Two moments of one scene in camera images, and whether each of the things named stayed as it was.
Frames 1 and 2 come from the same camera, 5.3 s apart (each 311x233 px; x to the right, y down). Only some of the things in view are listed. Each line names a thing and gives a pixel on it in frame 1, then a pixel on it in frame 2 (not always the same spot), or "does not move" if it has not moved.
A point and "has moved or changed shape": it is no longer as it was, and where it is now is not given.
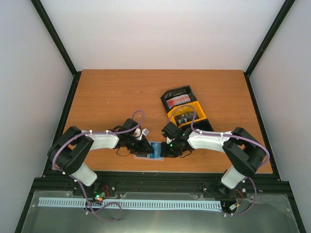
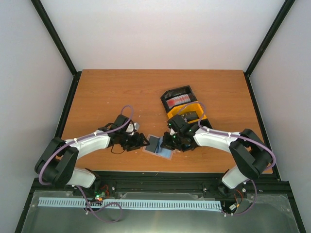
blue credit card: x=156 y=147 has moved or changed shape
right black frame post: x=269 y=35 does not move
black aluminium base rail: x=59 y=182 does not move
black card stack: x=182 y=119 does not move
